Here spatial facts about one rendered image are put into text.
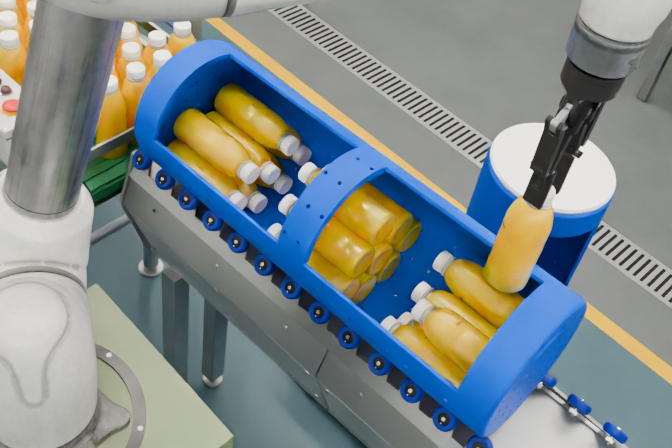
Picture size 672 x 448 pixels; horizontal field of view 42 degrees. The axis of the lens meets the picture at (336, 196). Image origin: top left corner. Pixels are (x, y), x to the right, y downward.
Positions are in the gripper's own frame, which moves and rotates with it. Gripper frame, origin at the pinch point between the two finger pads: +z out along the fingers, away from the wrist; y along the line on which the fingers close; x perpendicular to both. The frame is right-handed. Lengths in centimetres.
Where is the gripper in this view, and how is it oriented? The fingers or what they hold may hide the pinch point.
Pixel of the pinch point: (548, 178)
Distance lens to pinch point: 124.0
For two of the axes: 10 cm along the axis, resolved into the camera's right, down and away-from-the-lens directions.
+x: -7.2, -5.5, 4.1
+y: 6.8, -4.5, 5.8
